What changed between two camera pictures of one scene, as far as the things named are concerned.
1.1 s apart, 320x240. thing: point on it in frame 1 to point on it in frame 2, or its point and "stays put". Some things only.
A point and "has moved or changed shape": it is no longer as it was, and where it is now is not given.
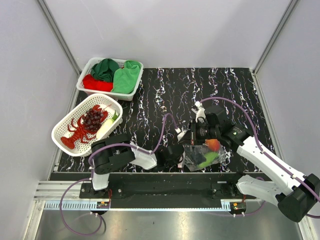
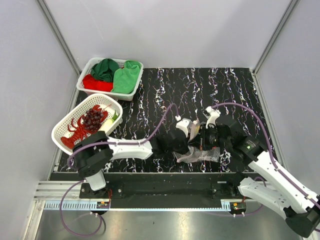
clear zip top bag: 197,157 has moved or changed shape
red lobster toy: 83,134 stays put
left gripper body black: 170,162 to 181,149
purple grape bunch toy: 92,120 stays put
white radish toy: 106,125 stays put
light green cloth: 125,79 stays put
